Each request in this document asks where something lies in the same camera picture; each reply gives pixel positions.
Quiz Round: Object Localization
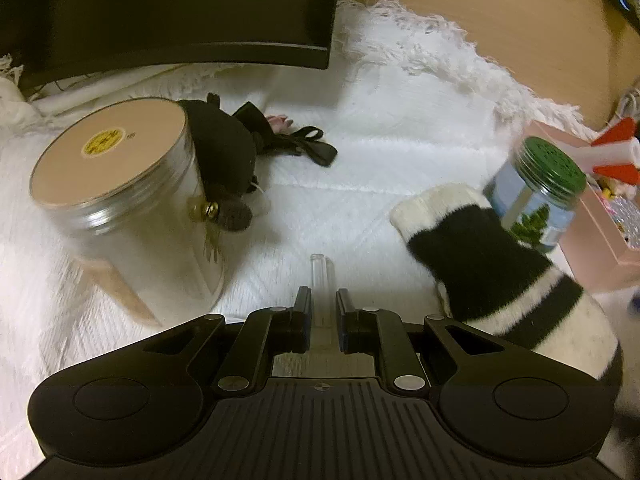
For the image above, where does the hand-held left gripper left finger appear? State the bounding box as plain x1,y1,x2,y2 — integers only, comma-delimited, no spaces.
136,286,313,392

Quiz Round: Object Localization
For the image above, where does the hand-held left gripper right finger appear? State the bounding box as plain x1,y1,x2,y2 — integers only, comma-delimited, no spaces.
335,288,507,392

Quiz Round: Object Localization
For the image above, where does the clear plastic tube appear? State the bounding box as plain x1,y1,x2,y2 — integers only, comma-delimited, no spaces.
310,253,333,353

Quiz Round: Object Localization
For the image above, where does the black and white fuzzy sock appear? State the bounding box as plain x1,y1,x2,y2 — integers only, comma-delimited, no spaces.
389,183,624,382

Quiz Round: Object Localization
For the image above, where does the white fluffy rug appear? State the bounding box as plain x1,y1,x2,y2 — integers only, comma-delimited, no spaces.
0,0,640,480

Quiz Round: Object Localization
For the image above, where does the black ribbon bow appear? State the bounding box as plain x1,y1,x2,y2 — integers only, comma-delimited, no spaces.
252,103,339,167

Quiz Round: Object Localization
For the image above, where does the black plush toy with bell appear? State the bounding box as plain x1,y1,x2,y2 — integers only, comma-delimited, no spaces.
176,92,273,234

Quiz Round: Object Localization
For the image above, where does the clear canister with beige lid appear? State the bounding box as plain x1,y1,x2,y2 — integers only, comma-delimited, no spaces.
28,97,227,322

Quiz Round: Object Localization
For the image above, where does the glass jar with green lid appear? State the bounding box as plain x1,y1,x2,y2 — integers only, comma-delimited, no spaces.
482,136,589,254

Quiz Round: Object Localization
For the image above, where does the pink storage box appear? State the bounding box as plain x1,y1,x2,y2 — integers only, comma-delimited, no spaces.
524,120,640,295

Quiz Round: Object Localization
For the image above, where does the clear bubbly plastic item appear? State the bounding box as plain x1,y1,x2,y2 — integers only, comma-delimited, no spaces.
606,180,640,250

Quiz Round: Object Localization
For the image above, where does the red and white toy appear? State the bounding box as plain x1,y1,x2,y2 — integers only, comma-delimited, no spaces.
574,116,640,184

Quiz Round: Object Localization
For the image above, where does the black monitor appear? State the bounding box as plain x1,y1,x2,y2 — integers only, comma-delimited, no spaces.
0,0,344,95

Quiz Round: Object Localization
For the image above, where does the white cable with plug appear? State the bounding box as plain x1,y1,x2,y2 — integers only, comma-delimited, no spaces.
611,85,640,122

